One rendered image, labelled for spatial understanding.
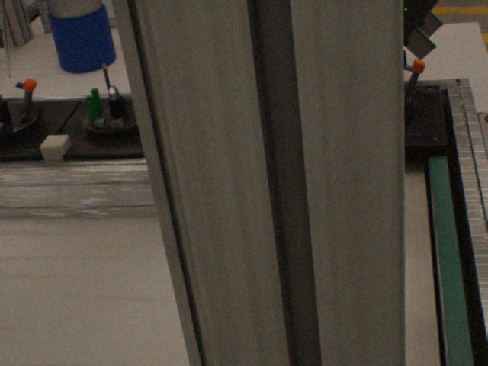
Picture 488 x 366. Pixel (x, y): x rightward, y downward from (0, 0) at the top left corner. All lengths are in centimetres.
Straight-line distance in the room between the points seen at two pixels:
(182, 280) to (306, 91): 49
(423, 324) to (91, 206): 69
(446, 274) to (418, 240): 13
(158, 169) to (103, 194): 81
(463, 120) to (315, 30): 126
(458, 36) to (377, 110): 189
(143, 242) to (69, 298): 17
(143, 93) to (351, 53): 40
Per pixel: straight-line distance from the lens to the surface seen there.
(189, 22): 18
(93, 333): 119
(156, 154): 60
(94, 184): 141
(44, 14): 248
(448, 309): 102
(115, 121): 146
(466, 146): 134
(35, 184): 146
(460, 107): 147
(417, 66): 138
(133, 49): 56
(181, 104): 19
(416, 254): 116
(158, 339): 114
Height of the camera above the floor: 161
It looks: 32 degrees down
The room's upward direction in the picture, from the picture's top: 8 degrees counter-clockwise
